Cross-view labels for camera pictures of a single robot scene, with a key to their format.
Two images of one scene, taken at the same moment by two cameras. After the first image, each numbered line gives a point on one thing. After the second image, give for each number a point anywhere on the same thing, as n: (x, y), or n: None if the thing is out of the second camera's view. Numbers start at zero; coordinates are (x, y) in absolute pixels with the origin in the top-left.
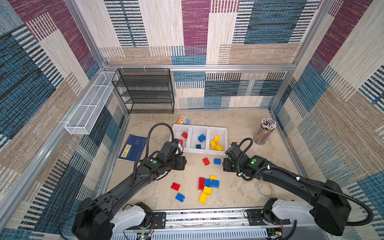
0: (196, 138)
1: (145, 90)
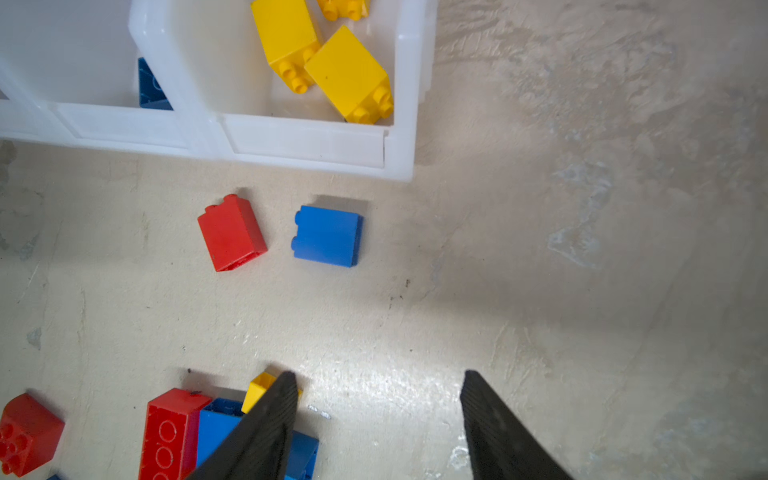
0: (69, 75)
1: None
